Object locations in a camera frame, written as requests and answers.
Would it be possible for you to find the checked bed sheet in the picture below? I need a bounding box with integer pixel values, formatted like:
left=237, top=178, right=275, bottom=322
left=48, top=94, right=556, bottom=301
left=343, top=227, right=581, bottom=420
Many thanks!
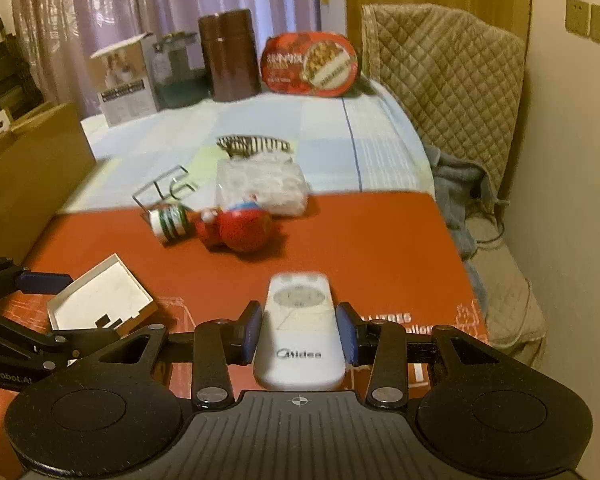
left=57, top=77, right=436, bottom=216

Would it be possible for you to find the red oval food tin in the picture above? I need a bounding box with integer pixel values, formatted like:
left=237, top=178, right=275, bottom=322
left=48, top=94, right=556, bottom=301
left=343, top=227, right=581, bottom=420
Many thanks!
left=260, top=31, right=363, bottom=98

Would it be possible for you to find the grey cloth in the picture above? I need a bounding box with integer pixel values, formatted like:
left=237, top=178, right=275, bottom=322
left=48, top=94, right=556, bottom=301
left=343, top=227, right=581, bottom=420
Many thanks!
left=422, top=142, right=503, bottom=311

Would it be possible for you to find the red round toy figure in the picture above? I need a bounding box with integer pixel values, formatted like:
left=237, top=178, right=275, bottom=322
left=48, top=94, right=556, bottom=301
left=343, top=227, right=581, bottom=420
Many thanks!
left=195, top=200, right=273, bottom=254

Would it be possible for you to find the red printed mat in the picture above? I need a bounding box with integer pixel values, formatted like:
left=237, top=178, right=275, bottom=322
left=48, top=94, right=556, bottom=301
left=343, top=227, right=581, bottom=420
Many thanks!
left=0, top=190, right=491, bottom=401

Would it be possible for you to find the glass jar with green lid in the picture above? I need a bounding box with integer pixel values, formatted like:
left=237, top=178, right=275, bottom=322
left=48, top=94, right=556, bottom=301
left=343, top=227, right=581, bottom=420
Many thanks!
left=152, top=32, right=213, bottom=108

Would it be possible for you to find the metal wire rack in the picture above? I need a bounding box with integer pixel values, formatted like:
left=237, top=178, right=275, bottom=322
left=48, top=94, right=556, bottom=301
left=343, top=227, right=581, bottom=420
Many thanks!
left=132, top=165, right=201, bottom=211

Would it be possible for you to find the zebra striped hair clip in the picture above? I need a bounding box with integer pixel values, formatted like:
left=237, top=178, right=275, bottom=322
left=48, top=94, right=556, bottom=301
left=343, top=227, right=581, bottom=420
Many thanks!
left=215, top=134, right=296, bottom=157

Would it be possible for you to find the black cable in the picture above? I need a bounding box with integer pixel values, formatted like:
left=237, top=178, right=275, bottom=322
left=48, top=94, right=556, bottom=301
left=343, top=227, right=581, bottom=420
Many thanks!
left=472, top=185, right=511, bottom=251

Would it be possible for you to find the large cardboard box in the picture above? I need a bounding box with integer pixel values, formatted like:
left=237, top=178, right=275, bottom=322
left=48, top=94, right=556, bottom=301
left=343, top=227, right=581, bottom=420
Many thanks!
left=0, top=101, right=97, bottom=266

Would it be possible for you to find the small white box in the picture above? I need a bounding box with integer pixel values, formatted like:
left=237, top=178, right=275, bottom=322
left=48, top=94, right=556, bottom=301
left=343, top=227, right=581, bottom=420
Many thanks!
left=46, top=254, right=156, bottom=336

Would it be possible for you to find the white product box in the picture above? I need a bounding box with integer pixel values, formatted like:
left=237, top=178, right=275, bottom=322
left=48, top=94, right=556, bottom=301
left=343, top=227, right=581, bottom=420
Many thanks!
left=90, top=32, right=161, bottom=128

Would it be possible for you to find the green striped small can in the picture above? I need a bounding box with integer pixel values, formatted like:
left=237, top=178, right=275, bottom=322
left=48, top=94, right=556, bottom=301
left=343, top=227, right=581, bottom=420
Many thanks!
left=147, top=202, right=191, bottom=247

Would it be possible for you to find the white remote control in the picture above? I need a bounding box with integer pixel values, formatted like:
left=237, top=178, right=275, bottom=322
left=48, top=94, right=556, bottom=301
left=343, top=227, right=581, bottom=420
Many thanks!
left=252, top=271, right=348, bottom=391

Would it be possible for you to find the brown cylindrical canister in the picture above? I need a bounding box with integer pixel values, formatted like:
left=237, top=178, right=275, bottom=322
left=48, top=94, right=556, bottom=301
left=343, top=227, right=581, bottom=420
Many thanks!
left=198, top=8, right=262, bottom=101

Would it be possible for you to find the folding step ladder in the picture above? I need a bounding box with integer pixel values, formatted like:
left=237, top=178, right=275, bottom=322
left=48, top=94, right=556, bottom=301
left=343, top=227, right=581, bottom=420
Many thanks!
left=0, top=8, right=43, bottom=121

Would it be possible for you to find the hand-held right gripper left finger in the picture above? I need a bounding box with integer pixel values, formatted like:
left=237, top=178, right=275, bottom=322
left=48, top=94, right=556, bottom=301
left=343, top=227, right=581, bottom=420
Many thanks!
left=87, top=301, right=266, bottom=411

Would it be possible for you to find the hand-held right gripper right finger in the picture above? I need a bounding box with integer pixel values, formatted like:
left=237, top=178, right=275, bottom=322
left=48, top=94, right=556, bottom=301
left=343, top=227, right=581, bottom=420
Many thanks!
left=336, top=301, right=526, bottom=410

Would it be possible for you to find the clear box of floss picks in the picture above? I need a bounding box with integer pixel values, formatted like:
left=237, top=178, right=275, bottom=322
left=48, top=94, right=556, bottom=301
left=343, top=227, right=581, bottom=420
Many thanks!
left=215, top=152, right=311, bottom=216

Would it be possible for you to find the beige quilted chair cover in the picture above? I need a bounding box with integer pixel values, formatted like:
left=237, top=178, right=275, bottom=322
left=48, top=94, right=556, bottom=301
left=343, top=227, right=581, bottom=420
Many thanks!
left=361, top=2, right=548, bottom=368

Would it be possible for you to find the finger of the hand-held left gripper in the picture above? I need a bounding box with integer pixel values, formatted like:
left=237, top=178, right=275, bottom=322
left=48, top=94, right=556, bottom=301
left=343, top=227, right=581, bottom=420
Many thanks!
left=0, top=257, right=74, bottom=311
left=0, top=310, right=131, bottom=368

